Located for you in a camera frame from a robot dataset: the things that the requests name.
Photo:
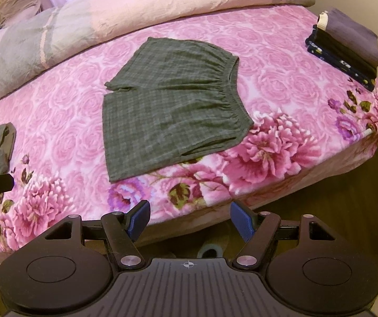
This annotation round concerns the black folded garment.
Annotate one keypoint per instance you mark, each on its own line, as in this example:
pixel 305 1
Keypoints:
pixel 340 52

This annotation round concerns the pink rose bed blanket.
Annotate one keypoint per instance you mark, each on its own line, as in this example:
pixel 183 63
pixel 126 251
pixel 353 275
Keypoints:
pixel 311 121

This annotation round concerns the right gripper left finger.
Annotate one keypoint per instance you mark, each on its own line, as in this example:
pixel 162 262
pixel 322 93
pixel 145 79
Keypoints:
pixel 122 230

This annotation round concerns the mauve pillow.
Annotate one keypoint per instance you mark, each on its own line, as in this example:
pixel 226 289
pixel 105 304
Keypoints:
pixel 15 11

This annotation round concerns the grey plaid shorts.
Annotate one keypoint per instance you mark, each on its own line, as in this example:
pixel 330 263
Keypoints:
pixel 173 101

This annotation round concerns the navy floral folded garment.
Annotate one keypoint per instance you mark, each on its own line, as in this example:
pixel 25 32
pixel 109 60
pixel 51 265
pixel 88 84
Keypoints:
pixel 369 84

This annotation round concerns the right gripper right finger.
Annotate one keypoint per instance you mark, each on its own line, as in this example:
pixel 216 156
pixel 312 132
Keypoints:
pixel 258 231

